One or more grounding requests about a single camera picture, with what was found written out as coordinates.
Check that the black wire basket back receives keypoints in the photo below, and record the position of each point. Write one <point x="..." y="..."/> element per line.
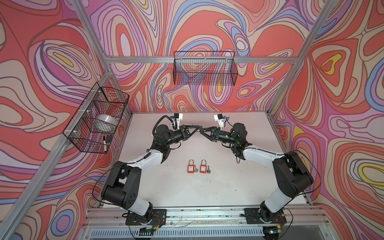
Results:
<point x="205" y="68"/>

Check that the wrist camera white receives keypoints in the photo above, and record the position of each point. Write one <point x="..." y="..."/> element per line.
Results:
<point x="221" y="120"/>
<point x="176" y="120"/>

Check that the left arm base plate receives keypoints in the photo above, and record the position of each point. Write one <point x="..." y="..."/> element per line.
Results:
<point x="154" y="217"/>

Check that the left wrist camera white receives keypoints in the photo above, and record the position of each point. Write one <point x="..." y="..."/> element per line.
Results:
<point x="176" y="120"/>

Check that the black wire basket left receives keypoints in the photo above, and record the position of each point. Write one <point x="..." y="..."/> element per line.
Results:
<point x="81" y="130"/>

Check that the aluminium front rail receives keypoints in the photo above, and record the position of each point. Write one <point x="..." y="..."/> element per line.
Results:
<point x="225" y="216"/>

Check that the black wire basket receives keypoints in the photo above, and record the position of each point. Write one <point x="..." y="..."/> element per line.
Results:
<point x="81" y="130"/>
<point x="205" y="68"/>

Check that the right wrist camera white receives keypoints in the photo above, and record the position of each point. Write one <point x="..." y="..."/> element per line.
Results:
<point x="221" y="120"/>

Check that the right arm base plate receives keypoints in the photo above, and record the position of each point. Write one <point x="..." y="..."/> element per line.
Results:
<point x="264" y="216"/>

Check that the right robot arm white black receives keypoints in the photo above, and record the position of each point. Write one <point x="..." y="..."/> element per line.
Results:
<point x="292" y="176"/>

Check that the red padlock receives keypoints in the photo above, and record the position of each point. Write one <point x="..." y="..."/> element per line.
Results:
<point x="203" y="167"/>
<point x="191" y="167"/>

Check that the white tape roll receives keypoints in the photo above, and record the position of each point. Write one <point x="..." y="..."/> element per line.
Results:
<point x="105" y="123"/>

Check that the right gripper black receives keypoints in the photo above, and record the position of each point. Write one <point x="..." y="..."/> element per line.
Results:
<point x="213" y="130"/>

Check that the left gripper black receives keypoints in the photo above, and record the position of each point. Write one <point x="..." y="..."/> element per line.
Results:
<point x="184" y="134"/>

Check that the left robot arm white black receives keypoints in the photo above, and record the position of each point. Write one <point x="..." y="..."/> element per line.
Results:
<point x="123" y="183"/>

